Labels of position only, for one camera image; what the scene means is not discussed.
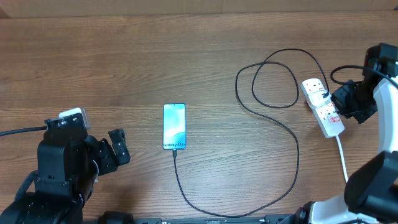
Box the white power strip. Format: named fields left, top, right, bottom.
left=300, top=78, right=345, bottom=138

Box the blue Galaxy S24+ smartphone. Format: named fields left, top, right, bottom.
left=162, top=103, right=187, bottom=150

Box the black USB charging cable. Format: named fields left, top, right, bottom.
left=172, top=48, right=331, bottom=218

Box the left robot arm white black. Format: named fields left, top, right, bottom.
left=1, top=128, right=130, bottom=223

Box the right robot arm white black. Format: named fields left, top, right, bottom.
left=283, top=43, right=397, bottom=224

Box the white charger adapter plug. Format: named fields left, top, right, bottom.
left=305, top=90, right=331, bottom=109

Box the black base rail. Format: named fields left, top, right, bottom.
left=86, top=211, right=295, bottom=224

